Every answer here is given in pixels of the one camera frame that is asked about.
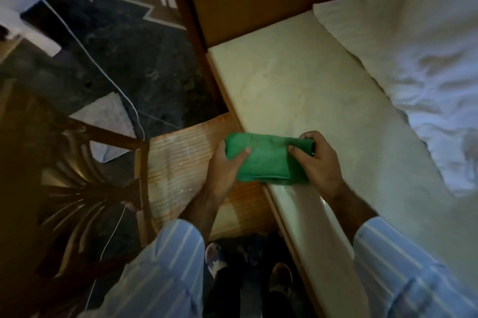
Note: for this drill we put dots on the person's right forearm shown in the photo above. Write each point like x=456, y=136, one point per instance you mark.
x=396, y=258

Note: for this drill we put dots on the cream mattress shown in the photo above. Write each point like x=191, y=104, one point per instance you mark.
x=336, y=134

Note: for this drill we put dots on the person's left thumb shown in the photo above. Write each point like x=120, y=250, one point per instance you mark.
x=239, y=158

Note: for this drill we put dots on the person's left slipper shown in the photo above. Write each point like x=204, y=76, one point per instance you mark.
x=216, y=258

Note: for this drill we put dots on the dark wooden chair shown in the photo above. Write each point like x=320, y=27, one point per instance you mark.
x=71, y=198

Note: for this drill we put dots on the green cloth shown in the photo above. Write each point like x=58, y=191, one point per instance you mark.
x=269, y=159

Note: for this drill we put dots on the person's right hand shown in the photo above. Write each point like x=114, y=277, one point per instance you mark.
x=321, y=168

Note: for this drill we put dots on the person's slipper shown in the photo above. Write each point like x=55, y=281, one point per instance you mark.
x=280, y=278
x=216, y=258

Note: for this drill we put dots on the person's left hand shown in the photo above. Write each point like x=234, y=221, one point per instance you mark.
x=220, y=174

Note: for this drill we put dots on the white floor cloth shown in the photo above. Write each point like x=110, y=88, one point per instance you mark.
x=106, y=131

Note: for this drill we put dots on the white bed sheet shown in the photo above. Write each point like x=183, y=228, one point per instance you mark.
x=418, y=52

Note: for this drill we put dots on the person's left forearm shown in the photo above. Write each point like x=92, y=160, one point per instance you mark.
x=186, y=254

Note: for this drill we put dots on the wooden bed frame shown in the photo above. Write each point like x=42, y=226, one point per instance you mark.
x=239, y=4

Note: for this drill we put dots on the person's right slipper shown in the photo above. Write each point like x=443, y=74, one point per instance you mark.
x=280, y=278

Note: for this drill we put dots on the person's right thumb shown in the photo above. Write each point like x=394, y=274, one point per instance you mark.
x=299, y=150

